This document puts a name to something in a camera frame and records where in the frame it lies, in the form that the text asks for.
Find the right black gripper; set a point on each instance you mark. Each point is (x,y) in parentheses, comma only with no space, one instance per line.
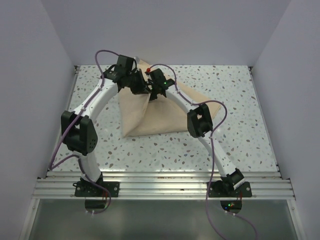
(152,98)

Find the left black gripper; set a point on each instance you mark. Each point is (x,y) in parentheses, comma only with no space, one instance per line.
(142,88)

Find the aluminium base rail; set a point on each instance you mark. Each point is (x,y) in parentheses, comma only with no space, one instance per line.
(164,185)

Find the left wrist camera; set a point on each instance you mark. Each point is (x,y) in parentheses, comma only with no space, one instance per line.
(137,59)

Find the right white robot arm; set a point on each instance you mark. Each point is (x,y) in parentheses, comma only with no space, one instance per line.
(199,126)

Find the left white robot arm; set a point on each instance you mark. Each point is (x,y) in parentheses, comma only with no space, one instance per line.
(77,126)

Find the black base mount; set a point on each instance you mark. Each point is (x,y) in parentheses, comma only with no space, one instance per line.
(87,189)
(216,190)

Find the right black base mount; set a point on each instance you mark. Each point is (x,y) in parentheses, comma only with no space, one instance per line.
(216,190)

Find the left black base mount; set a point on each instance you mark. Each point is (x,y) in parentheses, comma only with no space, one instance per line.
(87,189)

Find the beige cloth drape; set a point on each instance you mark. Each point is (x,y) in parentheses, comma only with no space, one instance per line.
(141,117)

